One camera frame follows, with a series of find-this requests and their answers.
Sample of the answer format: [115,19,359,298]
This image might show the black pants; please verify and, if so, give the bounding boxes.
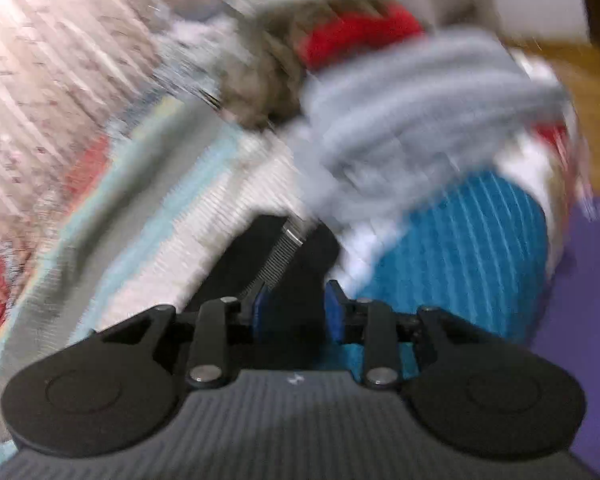
[184,214,340,370]

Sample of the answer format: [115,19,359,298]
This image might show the cream chevron bed blanket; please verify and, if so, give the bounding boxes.
[0,94,332,466]

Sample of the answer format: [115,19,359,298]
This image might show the teal patterned pillow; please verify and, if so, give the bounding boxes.
[324,169,552,376]

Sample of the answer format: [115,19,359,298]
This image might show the grey striped garment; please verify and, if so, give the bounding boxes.
[229,0,571,241]

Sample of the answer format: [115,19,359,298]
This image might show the brown furry cloth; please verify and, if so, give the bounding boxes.
[220,1,336,130]

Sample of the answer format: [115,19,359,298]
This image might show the purple mat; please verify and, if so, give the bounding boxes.
[532,198,600,474]

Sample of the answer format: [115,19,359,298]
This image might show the red floral quilt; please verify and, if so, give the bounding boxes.
[0,134,112,339]

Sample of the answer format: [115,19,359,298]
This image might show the red cloth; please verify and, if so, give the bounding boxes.
[294,2,425,70]

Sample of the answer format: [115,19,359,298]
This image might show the floral white curtain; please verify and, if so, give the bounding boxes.
[0,0,157,253]

